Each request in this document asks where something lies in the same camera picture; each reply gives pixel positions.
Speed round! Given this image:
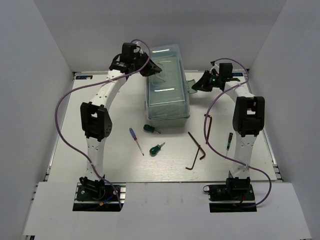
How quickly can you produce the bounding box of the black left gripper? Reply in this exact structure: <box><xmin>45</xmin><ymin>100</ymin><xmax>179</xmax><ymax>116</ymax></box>
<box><xmin>130</xmin><ymin>51</ymin><xmax>161</xmax><ymax>77</ymax></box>

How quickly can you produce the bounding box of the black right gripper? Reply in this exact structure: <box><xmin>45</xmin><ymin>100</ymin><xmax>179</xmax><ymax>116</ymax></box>
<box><xmin>193</xmin><ymin>70</ymin><xmax>223</xmax><ymax>92</ymax></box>

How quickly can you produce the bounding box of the mint green plastic toolbox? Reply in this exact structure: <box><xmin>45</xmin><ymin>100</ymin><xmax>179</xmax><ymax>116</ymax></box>
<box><xmin>145</xmin><ymin>44</ymin><xmax>191</xmax><ymax>128</ymax></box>

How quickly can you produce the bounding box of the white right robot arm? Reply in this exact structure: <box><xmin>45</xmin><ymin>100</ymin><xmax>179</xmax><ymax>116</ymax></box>
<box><xmin>192</xmin><ymin>61</ymin><xmax>265</xmax><ymax>180</ymax></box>

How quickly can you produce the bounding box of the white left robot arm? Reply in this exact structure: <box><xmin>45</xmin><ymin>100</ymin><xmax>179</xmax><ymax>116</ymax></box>
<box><xmin>80</xmin><ymin>42</ymin><xmax>162</xmax><ymax>181</ymax></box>

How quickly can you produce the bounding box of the long brown hex key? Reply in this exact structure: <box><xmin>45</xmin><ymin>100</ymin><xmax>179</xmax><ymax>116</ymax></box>
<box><xmin>204</xmin><ymin>114</ymin><xmax>213</xmax><ymax>145</ymax></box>

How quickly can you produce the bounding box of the thin green precision screwdriver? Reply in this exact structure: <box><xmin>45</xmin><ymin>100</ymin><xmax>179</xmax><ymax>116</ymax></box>
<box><xmin>226</xmin><ymin>132</ymin><xmax>233</xmax><ymax>156</ymax></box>

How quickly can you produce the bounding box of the brown hex key middle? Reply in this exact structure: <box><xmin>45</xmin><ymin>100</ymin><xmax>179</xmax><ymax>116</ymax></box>
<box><xmin>188</xmin><ymin>132</ymin><xmax>206</xmax><ymax>160</ymax></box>

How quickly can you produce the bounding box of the stubby green screwdriver near box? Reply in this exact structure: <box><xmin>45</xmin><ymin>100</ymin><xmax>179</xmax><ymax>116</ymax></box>
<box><xmin>143</xmin><ymin>124</ymin><xmax>161</xmax><ymax>134</ymax></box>

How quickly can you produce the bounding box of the brown hex key front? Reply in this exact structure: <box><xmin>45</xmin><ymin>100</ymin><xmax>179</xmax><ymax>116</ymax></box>
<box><xmin>185</xmin><ymin>147</ymin><xmax>200</xmax><ymax>171</ymax></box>

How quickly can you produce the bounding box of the stubby green screwdriver front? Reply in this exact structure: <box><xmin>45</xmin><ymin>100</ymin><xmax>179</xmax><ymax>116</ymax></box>
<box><xmin>149</xmin><ymin>142</ymin><xmax>165</xmax><ymax>157</ymax></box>

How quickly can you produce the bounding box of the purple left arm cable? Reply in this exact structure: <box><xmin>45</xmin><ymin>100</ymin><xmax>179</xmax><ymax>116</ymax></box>
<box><xmin>54</xmin><ymin>38</ymin><xmax>152</xmax><ymax>210</ymax></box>

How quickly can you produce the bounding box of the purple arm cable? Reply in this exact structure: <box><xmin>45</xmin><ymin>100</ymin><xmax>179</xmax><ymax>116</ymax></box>
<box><xmin>54</xmin><ymin>38</ymin><xmax>152</xmax><ymax>210</ymax></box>
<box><xmin>203</xmin><ymin>58</ymin><xmax>273</xmax><ymax>207</ymax></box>

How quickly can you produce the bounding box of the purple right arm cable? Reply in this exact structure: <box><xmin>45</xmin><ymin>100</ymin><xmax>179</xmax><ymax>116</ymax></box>
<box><xmin>203</xmin><ymin>58</ymin><xmax>273</xmax><ymax>207</ymax></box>

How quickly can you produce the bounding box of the blue red handled screwdriver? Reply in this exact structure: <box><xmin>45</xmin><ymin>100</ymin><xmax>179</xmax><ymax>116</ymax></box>
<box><xmin>129</xmin><ymin>128</ymin><xmax>144</xmax><ymax>156</ymax></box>

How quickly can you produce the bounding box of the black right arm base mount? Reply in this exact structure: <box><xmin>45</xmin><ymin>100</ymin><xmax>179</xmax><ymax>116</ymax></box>
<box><xmin>202</xmin><ymin>177</ymin><xmax>257</xmax><ymax>213</ymax></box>

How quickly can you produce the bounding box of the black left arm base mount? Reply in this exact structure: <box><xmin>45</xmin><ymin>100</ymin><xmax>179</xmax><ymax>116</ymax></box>
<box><xmin>72</xmin><ymin>177</ymin><xmax>126</xmax><ymax>212</ymax></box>

